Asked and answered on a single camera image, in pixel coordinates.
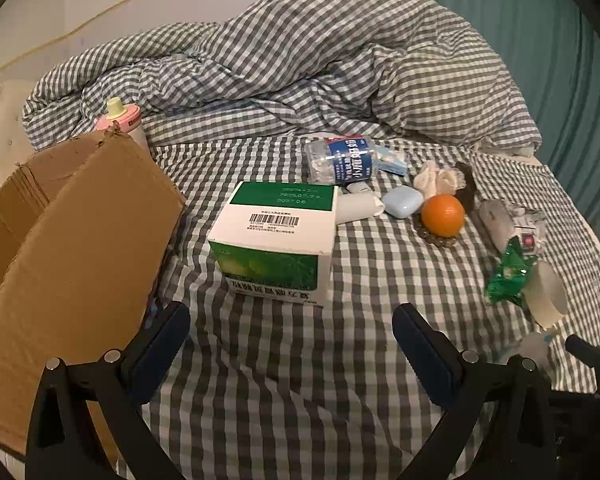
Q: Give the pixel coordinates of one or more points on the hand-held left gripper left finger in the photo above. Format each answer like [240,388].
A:
[161,345]

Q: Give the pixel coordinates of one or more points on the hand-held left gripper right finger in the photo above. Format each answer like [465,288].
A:
[420,345]

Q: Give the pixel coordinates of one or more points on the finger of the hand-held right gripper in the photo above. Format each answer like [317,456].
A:
[590,355]

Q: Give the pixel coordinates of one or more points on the beige tape roll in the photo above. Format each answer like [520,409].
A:
[547,305]

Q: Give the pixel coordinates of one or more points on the brown cardboard box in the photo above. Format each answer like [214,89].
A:
[80,260]

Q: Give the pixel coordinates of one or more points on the white tube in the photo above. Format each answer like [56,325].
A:
[357,207]

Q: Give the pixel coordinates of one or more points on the green and white carton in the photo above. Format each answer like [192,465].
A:
[275,230]

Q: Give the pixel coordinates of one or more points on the clear bottle with blue label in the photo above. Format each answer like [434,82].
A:
[340,160]

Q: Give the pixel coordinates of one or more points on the clear plastic wrapper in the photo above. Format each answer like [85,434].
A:
[530,345]

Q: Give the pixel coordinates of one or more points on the green snack packet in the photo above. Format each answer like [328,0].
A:
[510,272]

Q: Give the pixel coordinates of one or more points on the orange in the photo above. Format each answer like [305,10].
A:
[442,215]

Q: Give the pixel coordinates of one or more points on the grey checked bedsheet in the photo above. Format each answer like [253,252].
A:
[290,385]

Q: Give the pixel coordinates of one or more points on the light blue case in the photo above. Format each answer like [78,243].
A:
[402,201]

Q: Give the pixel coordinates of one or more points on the dark hair scrunchie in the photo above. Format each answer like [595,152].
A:
[466,185]

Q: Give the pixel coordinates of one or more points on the blue and white small packet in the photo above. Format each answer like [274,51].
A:
[392,160]

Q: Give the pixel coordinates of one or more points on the teal curtain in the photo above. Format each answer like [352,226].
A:
[530,60]

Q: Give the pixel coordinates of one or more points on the grey checked duvet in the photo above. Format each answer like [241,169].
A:
[305,60]

